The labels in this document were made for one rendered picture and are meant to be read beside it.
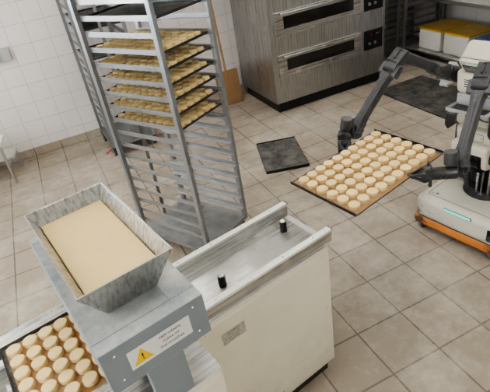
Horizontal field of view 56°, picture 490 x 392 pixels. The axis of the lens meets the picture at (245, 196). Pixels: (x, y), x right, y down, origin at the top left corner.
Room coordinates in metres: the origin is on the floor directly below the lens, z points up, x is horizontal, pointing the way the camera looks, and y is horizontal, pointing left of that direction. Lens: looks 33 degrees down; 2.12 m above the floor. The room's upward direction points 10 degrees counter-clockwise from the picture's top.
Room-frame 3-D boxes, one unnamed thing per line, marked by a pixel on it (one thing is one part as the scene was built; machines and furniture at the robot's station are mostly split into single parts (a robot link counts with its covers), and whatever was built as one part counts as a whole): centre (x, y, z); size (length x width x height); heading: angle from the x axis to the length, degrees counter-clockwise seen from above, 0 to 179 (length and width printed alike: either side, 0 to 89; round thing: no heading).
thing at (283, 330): (1.47, 0.07, 0.45); 0.70 x 0.34 x 0.90; 121
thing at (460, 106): (2.29, -1.34, 0.93); 0.28 x 0.16 x 0.22; 32
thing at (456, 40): (5.24, -2.90, 0.36); 0.46 x 0.38 x 0.26; 110
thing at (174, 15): (3.00, 0.28, 1.59); 0.64 x 0.03 x 0.03; 51
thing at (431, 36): (5.61, -2.76, 0.36); 0.46 x 0.38 x 0.26; 108
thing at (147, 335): (1.21, 0.50, 1.01); 0.72 x 0.33 x 0.34; 31
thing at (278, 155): (3.92, -0.42, 0.02); 0.60 x 0.40 x 0.03; 2
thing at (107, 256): (1.21, 0.50, 1.25); 0.56 x 0.29 x 0.14; 31
